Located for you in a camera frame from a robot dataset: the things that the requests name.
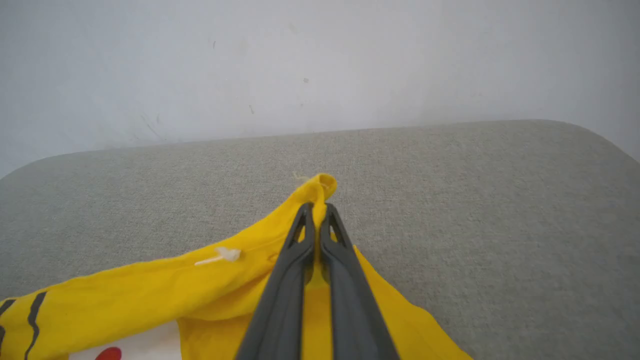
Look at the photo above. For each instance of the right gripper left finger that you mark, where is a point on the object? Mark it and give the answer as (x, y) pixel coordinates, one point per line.
(280, 310)

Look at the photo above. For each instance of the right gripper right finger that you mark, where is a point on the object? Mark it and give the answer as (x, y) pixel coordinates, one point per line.
(350, 310)

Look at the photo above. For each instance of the yellow printed shirt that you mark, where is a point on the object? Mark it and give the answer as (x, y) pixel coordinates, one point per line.
(150, 290)

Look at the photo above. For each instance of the grey fabric sofa cushion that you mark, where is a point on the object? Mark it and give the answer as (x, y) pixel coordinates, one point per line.
(450, 200)

